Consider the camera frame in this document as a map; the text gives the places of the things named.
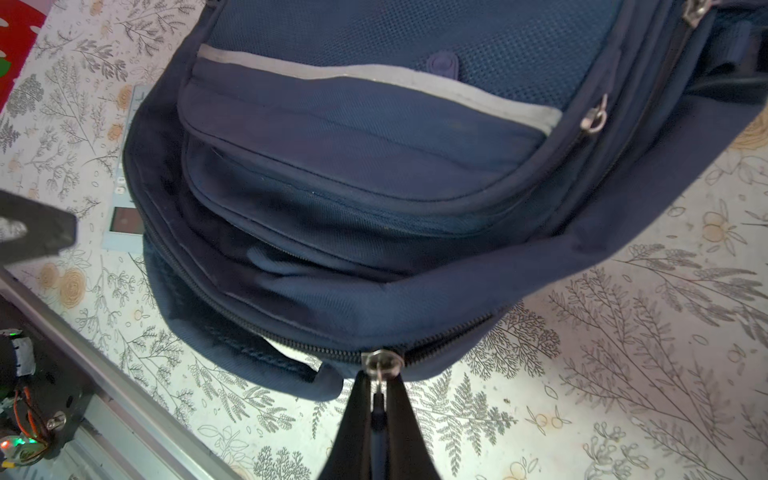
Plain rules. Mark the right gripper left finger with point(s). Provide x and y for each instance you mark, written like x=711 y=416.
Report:
x=350 y=455

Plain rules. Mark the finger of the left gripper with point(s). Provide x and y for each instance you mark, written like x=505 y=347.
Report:
x=48 y=230

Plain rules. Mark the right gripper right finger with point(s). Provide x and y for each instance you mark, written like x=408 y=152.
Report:
x=407 y=457

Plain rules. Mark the navy blue student backpack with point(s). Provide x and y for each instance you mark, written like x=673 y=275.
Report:
x=322 y=180

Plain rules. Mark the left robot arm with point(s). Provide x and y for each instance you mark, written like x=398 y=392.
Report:
x=43 y=392

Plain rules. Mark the floral table cloth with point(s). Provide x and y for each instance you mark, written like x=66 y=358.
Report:
x=651 y=364

